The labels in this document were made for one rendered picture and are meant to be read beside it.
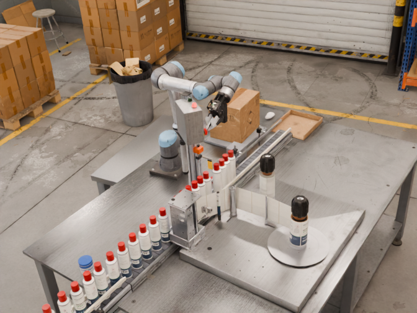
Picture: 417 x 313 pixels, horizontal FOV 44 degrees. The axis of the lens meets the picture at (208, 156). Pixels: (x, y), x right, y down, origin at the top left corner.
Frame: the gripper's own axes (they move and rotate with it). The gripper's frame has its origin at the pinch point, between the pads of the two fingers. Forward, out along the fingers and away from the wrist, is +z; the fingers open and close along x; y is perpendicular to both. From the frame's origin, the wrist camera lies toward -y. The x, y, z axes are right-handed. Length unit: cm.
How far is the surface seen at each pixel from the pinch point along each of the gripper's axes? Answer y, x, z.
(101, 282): 16, 1, 95
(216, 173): -26.5, 1.5, 12.7
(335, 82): -296, -72, -242
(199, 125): 9.1, -0.3, 3.4
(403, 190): -130, 78, -56
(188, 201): 2.6, 12.0, 41.6
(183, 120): 14.6, -6.7, 5.7
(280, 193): -50, 31, 3
